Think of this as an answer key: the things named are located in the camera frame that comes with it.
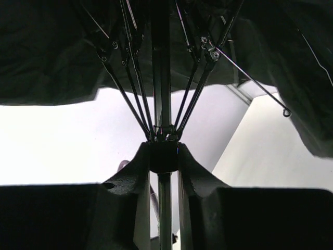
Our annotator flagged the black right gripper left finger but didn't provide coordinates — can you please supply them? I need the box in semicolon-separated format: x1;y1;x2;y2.
1;143;150;249

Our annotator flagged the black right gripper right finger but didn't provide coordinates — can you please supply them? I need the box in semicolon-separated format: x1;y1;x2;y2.
178;144;332;249

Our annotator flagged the lavender folding umbrella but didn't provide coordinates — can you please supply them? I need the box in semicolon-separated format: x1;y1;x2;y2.
1;1;332;249

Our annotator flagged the right aluminium frame post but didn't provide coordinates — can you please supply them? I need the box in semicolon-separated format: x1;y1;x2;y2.
225;85;253;106

